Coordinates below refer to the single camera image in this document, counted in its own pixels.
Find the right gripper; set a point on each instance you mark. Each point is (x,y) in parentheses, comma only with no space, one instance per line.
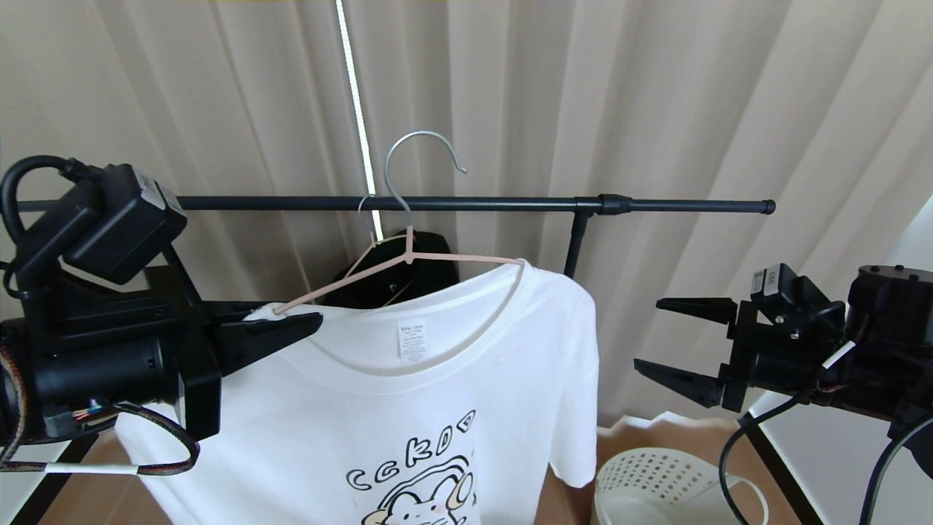
(780,368)

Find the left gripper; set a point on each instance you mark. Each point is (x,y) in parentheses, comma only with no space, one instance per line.
(109,379)

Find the pink clothes hanger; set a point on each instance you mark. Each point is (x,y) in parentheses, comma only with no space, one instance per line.
(363,264)
(466,259)

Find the white t-shirt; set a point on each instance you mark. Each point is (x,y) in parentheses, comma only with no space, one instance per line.
(364,408)

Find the black shorts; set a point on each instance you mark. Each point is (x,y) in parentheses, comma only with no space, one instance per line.
(437,270)

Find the white laundry basket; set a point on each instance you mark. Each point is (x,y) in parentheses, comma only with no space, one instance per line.
(656,474)

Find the white curtain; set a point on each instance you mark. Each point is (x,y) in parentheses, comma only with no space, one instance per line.
(656,87)

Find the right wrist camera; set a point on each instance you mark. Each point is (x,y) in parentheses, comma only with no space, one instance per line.
(787,292)

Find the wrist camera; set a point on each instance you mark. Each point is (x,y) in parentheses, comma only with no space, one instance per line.
(787,292)
(124,219)

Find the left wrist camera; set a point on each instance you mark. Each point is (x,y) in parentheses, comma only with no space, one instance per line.
(124,219)

